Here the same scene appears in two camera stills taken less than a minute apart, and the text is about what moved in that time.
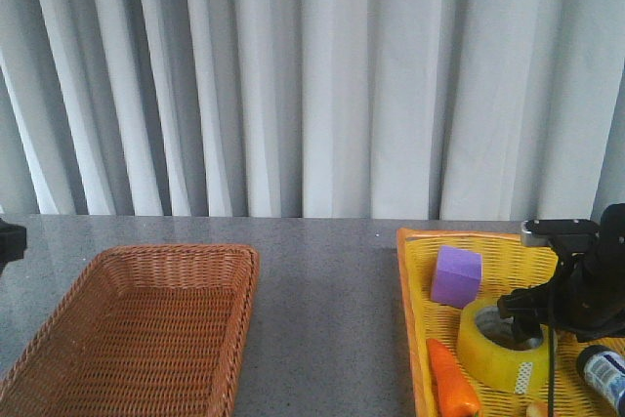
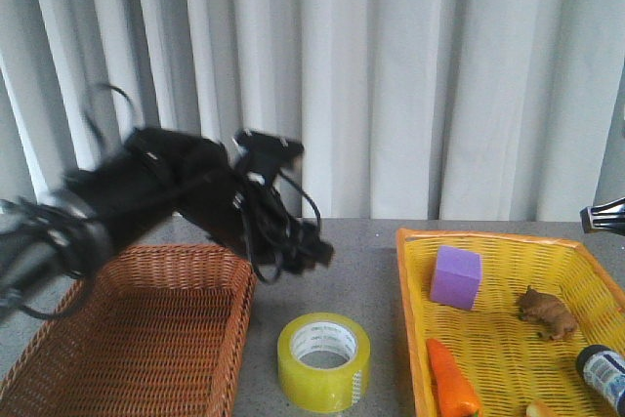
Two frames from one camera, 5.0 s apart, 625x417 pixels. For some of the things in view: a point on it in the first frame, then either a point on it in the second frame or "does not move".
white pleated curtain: x=347 y=83 does not move
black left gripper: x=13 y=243 to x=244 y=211
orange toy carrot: x=455 y=396 does not move
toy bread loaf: x=537 y=409 does not move
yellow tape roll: x=507 y=369 to x=323 y=390
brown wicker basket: x=140 y=331 does not move
